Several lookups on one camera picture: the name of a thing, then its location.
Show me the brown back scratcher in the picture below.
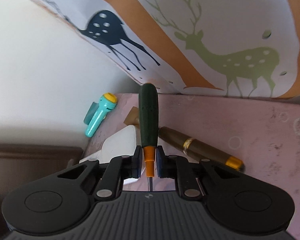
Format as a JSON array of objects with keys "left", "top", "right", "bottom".
[{"left": 123, "top": 106, "right": 245, "bottom": 172}]

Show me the green handled screwdriver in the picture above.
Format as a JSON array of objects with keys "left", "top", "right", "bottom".
[{"left": 139, "top": 83, "right": 159, "bottom": 192}]

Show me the white box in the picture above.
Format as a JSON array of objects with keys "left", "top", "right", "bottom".
[{"left": 78, "top": 125, "right": 141, "bottom": 186}]

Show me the teal toy flashlight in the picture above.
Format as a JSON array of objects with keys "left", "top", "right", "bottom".
[{"left": 83, "top": 93, "right": 118, "bottom": 138}]

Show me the dark wooden nightstand pink top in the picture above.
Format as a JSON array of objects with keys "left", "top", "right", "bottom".
[{"left": 82, "top": 93, "right": 300, "bottom": 240}]

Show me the dark wooden headboard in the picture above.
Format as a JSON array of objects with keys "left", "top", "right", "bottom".
[{"left": 0, "top": 144, "right": 84, "bottom": 238}]

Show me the deer print fabric wardrobe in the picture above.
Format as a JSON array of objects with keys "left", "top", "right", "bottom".
[{"left": 31, "top": 0, "right": 300, "bottom": 99}]

